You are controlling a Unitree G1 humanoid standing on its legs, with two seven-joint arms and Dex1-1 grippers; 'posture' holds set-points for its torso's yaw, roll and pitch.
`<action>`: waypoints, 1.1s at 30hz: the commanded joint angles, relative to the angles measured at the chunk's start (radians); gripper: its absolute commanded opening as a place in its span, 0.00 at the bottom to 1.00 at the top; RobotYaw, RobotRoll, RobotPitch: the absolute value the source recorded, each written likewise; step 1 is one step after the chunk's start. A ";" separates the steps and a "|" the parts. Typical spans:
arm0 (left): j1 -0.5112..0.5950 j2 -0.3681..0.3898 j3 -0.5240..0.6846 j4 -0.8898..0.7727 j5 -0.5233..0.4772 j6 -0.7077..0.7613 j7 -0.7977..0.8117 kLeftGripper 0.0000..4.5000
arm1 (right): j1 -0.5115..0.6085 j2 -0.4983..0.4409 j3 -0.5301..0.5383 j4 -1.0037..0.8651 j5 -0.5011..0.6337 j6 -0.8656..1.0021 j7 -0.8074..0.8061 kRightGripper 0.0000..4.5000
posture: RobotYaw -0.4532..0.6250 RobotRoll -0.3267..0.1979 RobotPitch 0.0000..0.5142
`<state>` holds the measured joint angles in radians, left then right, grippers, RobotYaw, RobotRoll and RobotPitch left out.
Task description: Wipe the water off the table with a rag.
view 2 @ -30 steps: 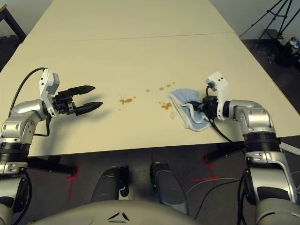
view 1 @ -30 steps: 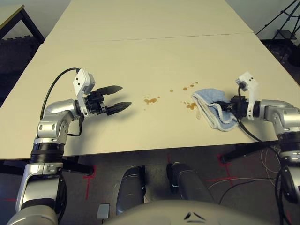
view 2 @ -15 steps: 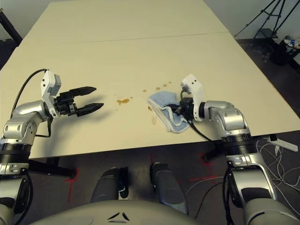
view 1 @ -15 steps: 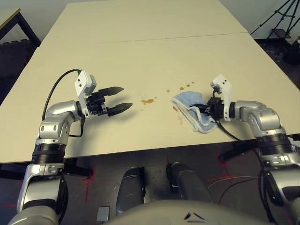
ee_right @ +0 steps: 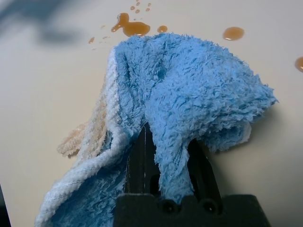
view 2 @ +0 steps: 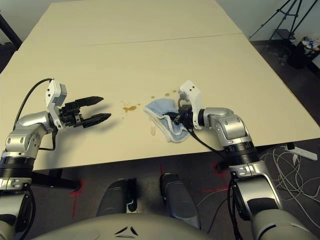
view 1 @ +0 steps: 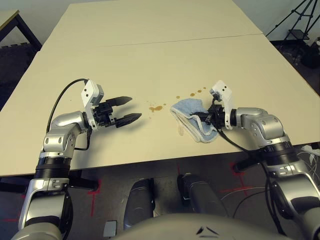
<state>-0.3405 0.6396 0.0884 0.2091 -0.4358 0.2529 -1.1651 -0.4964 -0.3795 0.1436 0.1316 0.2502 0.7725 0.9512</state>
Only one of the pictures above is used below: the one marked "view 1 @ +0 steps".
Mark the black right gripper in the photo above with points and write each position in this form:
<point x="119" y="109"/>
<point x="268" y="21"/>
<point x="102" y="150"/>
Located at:
<point x="216" y="116"/>

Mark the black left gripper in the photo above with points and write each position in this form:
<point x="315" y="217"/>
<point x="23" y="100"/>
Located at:
<point x="105" y="115"/>

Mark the light blue rag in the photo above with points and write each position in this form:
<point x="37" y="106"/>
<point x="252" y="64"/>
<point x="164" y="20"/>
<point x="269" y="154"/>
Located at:
<point x="187" y="107"/>

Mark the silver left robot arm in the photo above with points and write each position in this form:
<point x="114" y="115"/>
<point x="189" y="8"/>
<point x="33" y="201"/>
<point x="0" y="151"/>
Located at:
<point x="62" y="122"/>

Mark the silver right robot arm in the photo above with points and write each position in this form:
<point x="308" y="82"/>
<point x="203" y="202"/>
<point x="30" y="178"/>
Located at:
<point x="262" y="125"/>

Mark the brown liquid puddle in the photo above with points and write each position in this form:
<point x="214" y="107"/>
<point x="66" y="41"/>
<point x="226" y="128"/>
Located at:
<point x="157" y="108"/>

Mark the black table foot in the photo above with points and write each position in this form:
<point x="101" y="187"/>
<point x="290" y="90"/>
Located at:
<point x="246" y="165"/>

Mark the grey robot right leg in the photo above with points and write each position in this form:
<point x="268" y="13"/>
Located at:
<point x="202" y="195"/>

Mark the grey robot leg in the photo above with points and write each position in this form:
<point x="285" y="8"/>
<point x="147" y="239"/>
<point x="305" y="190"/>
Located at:
<point x="138" y="200"/>
<point x="202" y="195"/>

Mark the red floor tape cross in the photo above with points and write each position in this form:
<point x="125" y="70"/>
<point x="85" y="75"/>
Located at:
<point x="235" y="189"/>
<point x="93" y="200"/>

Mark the grey robot left leg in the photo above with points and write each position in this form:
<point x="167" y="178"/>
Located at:
<point x="138" y="200"/>

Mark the black foam floor mat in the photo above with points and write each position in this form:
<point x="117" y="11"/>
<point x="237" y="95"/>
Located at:
<point x="12" y="65"/>
<point x="287" y="50"/>

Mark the grey robot torso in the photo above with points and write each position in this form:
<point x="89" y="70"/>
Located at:
<point x="175" y="227"/>

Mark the small grey floor box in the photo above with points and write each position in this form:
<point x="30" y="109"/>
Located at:
<point x="110" y="228"/>

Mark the black tripod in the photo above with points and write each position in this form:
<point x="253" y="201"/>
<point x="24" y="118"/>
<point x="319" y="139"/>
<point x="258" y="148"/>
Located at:
<point x="311" y="7"/>

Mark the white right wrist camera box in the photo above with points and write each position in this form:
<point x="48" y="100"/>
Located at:
<point x="225" y="92"/>

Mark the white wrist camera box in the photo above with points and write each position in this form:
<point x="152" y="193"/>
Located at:
<point x="225" y="92"/>
<point x="88" y="93"/>

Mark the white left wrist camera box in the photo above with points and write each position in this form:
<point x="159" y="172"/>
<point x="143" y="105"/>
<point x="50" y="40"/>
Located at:
<point x="88" y="93"/>

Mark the side table with black frame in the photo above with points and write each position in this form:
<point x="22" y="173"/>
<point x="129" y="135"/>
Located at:
<point x="7" y="18"/>

